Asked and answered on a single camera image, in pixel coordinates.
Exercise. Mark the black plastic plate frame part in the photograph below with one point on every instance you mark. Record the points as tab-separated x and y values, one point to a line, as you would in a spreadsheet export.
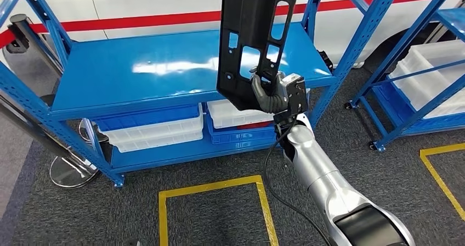
247	19

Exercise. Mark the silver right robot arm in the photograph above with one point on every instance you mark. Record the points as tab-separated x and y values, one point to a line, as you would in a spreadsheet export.
316	164

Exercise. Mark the blue metal shelf rack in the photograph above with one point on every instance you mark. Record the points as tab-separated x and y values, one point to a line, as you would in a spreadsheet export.
145	73
405	41

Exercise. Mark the blue plastic bin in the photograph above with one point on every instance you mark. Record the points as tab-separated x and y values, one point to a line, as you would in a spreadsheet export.
236	135
145	117
394	108

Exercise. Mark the red item in bin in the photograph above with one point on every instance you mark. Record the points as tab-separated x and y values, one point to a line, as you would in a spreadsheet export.
254	125

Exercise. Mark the yellow floor tape square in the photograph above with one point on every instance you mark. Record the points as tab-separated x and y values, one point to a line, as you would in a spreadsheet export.
443	149
210	187

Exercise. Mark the black ribbed object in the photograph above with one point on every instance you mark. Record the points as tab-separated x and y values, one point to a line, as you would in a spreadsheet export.
326	61

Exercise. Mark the black rack caster wheel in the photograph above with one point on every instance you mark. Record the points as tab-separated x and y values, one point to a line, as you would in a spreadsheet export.
348	106
373	146

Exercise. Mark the white car with red stripe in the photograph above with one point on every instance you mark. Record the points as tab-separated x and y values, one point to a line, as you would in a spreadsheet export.
163	1

